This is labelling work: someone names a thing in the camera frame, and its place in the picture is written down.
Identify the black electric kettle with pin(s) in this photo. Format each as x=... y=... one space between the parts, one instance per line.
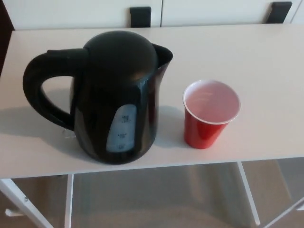
x=114 y=71

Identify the red plastic cup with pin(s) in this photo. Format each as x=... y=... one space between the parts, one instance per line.
x=202 y=133

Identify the black cabinet pull tab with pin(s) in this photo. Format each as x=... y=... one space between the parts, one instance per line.
x=140 y=16
x=281 y=12

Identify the white table leg frame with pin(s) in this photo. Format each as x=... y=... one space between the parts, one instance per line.
x=247 y=190
x=70 y=202

